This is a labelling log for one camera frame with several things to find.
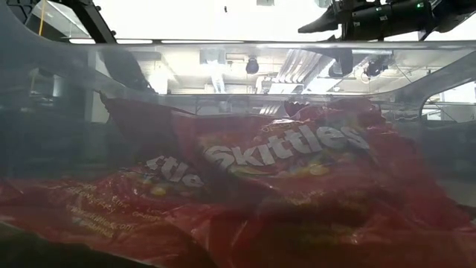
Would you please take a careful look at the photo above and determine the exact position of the red Skittles bag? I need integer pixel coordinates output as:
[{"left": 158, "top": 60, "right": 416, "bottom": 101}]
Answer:
[
  {"left": 0, "top": 91, "right": 224, "bottom": 268},
  {"left": 174, "top": 97, "right": 476, "bottom": 268}
]

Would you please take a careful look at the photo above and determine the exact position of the yellow power cable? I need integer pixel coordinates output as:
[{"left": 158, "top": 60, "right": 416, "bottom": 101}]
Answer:
[{"left": 38, "top": 0, "right": 47, "bottom": 37}]

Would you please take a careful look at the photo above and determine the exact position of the clear plastic bin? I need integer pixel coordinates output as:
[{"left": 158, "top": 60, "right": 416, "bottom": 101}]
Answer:
[{"left": 0, "top": 0, "right": 476, "bottom": 268}]

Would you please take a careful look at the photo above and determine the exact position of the black ceiling-hung fixture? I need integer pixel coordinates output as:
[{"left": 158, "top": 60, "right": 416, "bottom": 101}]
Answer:
[
  {"left": 245, "top": 54, "right": 260, "bottom": 75},
  {"left": 363, "top": 55, "right": 390, "bottom": 78}
]

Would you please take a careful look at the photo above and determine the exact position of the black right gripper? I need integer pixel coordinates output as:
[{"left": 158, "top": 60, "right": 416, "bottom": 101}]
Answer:
[{"left": 297, "top": 0, "right": 437, "bottom": 77}]

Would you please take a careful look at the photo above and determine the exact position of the long ceiling light strip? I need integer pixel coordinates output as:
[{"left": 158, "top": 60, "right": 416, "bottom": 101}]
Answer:
[
  {"left": 161, "top": 39, "right": 245, "bottom": 45},
  {"left": 68, "top": 38, "right": 154, "bottom": 45}
]

